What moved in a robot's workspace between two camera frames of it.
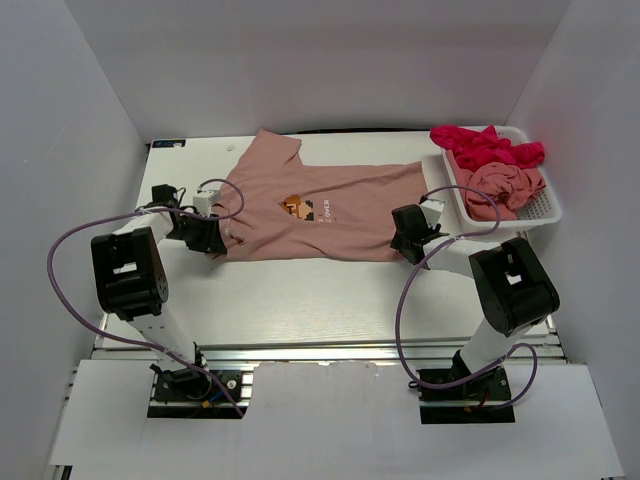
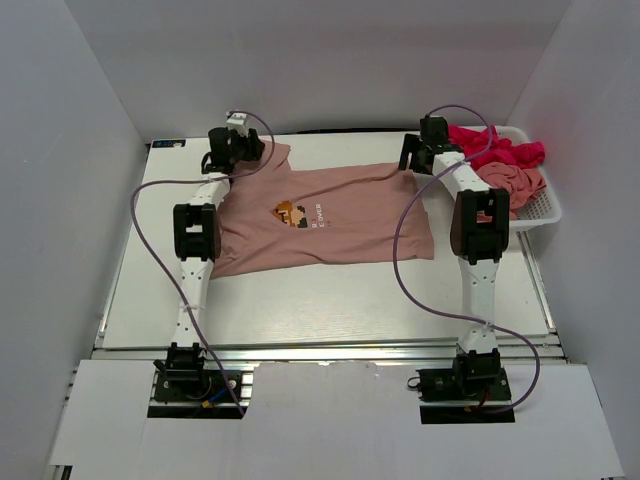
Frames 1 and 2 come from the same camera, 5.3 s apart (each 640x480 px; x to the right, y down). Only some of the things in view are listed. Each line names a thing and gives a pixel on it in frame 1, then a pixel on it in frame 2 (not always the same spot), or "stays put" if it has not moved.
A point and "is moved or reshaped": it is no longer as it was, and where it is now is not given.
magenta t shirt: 472,149 stays put
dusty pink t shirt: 296,212 is moved or reshaped
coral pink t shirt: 509,187 stays put
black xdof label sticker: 168,143 stays put
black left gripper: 211,239 to 255,150
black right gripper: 397,241 to 411,145
